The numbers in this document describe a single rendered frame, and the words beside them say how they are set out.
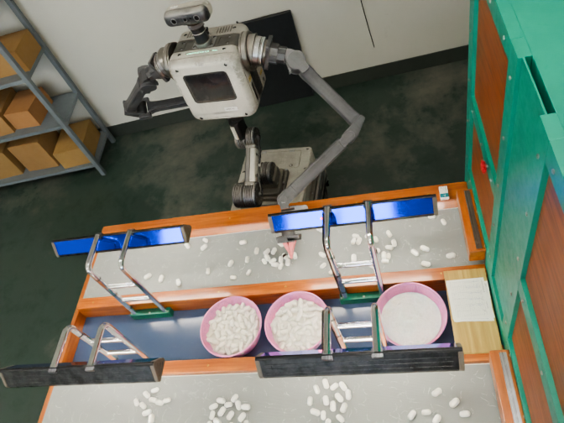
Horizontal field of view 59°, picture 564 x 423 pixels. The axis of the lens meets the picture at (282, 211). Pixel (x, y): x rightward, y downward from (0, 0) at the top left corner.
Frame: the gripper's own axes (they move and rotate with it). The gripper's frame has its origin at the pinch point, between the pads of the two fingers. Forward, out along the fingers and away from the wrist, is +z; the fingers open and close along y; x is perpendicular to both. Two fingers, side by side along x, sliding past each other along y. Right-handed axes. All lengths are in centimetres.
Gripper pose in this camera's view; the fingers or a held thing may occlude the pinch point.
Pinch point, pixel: (291, 256)
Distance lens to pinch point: 212.1
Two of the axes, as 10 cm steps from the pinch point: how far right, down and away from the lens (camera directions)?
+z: 1.4, 9.9, 0.2
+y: 9.7, -1.3, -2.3
